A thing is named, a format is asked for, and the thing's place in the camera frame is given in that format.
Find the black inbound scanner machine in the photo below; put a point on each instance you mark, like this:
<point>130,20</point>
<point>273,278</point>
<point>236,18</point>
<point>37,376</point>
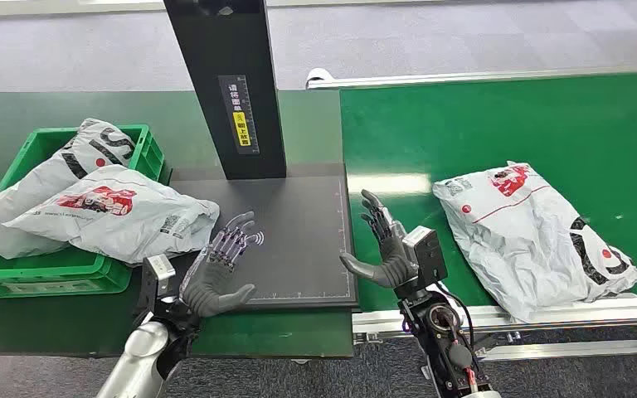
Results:
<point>296,236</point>

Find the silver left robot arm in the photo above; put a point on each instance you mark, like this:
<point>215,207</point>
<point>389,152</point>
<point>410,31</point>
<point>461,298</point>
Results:
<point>137,357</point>

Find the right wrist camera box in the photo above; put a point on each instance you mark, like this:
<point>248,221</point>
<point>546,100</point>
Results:
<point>428,255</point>

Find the grey mailer bag red print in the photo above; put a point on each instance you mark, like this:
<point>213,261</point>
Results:
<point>126,219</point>

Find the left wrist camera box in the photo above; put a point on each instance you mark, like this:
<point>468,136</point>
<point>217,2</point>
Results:
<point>156,274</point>

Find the green plastic crate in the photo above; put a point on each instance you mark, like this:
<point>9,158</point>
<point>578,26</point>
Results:
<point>49,272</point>

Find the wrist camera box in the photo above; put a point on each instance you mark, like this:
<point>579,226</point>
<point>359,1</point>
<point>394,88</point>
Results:
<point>428,255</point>
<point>156,274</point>

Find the grey mailer bag black stripes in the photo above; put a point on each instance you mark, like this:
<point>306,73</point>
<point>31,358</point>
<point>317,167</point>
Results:
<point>38,187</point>

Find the black yellow label sticker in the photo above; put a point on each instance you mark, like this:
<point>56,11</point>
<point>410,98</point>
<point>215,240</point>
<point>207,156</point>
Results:
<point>240,115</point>

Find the aluminium conveyor frame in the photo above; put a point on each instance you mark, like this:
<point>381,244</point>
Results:
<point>571,313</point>

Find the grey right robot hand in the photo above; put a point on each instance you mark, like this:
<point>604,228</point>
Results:
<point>392,263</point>

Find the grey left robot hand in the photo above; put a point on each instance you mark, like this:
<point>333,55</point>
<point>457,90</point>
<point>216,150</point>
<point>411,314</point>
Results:
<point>211,285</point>

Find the grey mailer bag red line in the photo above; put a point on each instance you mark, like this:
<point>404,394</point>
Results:
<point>522,247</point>

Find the green conveyor belt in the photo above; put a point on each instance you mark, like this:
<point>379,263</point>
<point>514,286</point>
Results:
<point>516,121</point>

